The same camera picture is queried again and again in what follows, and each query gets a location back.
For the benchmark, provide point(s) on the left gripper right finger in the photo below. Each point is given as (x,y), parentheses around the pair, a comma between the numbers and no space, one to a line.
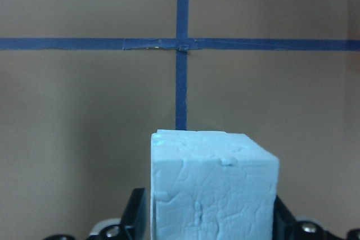
(286,227)

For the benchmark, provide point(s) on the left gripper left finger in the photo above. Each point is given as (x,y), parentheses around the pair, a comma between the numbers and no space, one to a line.
(132,224)

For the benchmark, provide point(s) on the light blue block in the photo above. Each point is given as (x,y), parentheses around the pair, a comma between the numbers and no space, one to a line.
(211,185)

